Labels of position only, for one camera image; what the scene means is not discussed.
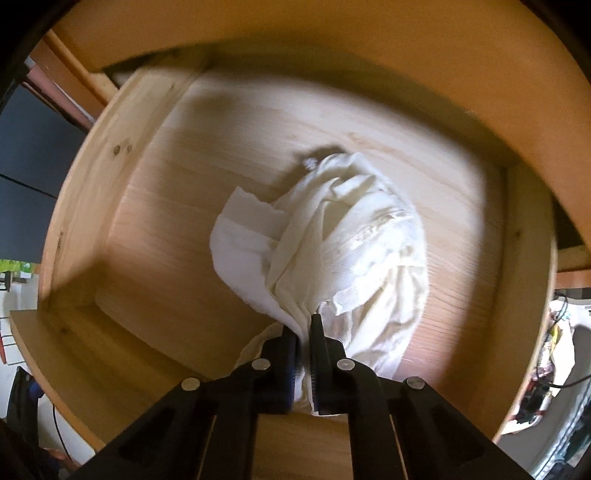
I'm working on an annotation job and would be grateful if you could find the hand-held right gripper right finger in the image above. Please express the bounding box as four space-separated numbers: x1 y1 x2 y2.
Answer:
310 313 532 480

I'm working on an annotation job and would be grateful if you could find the wooden nightstand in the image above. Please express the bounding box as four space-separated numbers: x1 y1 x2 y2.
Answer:
28 0 591 287

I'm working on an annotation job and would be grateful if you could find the white knit cloth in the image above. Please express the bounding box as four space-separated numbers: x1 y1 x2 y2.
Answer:
209 185 289 321

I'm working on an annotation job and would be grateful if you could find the cream mesh garment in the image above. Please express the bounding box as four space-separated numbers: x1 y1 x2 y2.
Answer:
233 152 430 411

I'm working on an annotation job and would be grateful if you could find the wooden drawer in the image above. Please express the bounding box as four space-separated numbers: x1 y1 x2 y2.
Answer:
9 60 559 450

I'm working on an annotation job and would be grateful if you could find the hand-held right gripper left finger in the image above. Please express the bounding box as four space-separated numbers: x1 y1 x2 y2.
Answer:
69 324 301 480

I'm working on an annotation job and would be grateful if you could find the colourful green box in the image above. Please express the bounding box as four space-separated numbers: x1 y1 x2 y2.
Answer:
0 258 42 291

